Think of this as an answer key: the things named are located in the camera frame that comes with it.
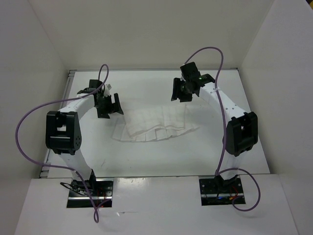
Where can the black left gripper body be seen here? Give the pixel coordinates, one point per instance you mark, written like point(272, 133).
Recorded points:
point(105, 105)

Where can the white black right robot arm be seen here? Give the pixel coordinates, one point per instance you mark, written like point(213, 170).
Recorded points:
point(240, 127)

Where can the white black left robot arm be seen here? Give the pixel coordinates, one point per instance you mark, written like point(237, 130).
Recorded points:
point(64, 138)

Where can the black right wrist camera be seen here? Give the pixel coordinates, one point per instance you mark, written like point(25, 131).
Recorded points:
point(189, 71)

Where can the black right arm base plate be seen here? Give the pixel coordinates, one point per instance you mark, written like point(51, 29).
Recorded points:
point(213, 194)

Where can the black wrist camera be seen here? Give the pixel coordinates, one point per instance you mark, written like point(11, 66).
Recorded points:
point(95, 87)
point(189, 71)

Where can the white pleated skirt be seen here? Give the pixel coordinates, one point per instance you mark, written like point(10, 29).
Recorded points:
point(154, 124)

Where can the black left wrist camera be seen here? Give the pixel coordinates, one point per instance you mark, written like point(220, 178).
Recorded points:
point(95, 87)

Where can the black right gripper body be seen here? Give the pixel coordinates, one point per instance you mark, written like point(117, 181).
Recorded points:
point(186, 95)

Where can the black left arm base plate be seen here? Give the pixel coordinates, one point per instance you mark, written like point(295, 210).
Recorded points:
point(78, 198)

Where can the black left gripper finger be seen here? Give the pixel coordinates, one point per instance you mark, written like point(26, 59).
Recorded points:
point(116, 106)
point(101, 114)

